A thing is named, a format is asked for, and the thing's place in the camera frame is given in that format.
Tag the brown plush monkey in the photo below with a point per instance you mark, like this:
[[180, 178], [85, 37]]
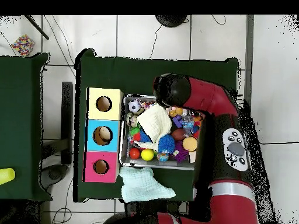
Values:
[[176, 111]]

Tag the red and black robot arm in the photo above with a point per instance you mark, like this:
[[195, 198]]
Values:
[[224, 140]]

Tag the wooden box with three holes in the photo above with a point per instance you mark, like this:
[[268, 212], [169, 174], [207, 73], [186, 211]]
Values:
[[113, 140]]

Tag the clear mesh bin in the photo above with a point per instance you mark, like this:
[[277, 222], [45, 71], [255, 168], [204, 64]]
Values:
[[159, 163]]

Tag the cream waffle cloth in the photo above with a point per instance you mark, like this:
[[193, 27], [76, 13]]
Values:
[[155, 123]]

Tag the small soccer ball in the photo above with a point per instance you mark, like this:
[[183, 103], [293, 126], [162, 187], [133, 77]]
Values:
[[134, 106]]

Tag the blue spiky ball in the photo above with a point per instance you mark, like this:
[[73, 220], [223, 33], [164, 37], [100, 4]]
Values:
[[166, 144]]

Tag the brown toy football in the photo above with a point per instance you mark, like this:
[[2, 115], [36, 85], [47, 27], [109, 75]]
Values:
[[178, 134]]

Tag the yellow-green ball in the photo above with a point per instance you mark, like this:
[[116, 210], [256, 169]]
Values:
[[147, 154]]

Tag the red ball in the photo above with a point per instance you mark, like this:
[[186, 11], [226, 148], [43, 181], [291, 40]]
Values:
[[134, 153]]

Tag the purple spiky ball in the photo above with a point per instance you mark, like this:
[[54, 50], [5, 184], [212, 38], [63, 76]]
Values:
[[180, 151]]

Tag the dark green tablecloth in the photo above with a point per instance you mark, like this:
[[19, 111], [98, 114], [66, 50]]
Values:
[[21, 126], [126, 74]]

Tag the mint green cloth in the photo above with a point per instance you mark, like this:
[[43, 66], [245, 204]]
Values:
[[142, 184]]

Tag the black chair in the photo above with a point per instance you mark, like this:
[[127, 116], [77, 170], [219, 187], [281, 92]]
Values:
[[67, 121]]

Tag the black round stand base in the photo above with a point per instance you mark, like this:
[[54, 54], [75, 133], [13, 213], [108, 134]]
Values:
[[171, 20]]

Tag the black rod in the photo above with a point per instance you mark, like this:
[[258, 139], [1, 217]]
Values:
[[36, 27]]

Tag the multicoloured patterned object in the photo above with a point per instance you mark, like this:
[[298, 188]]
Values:
[[22, 45]]

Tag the yellow cup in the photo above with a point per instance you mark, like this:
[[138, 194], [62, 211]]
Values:
[[6, 176]]

